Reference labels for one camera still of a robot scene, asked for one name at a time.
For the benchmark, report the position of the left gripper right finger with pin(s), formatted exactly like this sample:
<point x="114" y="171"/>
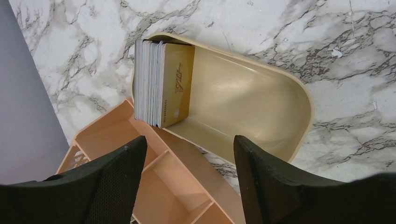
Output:
<point x="276" y="192"/>

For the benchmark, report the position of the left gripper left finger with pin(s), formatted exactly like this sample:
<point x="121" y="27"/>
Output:
<point x="102" y="191"/>

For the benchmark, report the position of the tan oval card tray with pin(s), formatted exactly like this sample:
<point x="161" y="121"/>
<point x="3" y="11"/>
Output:
<point x="234" y="95"/>

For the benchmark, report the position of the silver card stack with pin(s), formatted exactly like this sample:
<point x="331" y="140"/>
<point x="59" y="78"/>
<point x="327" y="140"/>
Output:
<point x="162" y="81"/>

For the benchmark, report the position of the peach plastic file organizer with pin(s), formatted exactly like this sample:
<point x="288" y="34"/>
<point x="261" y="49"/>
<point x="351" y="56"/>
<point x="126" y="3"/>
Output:
<point x="178" y="184"/>

